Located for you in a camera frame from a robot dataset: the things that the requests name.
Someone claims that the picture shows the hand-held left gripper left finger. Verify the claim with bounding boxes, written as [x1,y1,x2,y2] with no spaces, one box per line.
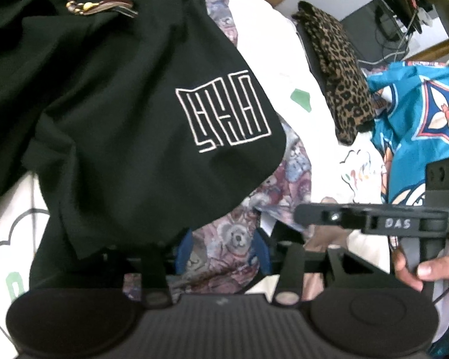
[138,230,194,307]

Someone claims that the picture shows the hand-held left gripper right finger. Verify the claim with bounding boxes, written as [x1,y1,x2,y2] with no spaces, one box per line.
[252,228,395,306]

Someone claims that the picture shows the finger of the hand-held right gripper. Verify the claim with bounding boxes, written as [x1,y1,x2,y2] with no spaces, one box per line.
[295,202,364,232]

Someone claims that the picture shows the black shorts with patterned lining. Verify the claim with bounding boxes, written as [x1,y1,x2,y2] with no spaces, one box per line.
[0,0,315,303]

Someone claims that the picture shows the person's right hand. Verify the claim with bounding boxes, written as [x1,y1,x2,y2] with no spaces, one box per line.
[393,243,449,318]

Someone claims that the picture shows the teal printed blanket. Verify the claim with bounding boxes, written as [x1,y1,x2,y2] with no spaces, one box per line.
[367,61,449,210]

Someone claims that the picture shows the leopard print garment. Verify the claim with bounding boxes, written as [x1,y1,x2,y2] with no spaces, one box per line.
[292,1,375,145]

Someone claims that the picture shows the black folded garment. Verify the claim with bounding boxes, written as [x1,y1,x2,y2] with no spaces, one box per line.
[297,22,328,83]

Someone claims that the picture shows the cream bear printed blanket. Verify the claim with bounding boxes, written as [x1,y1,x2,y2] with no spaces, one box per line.
[0,0,397,359]

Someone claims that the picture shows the yellow beam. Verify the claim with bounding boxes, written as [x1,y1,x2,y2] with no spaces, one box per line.
[406,39,449,62]

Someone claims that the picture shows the black cables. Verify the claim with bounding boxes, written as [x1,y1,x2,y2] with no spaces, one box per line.
[374,5,416,62]

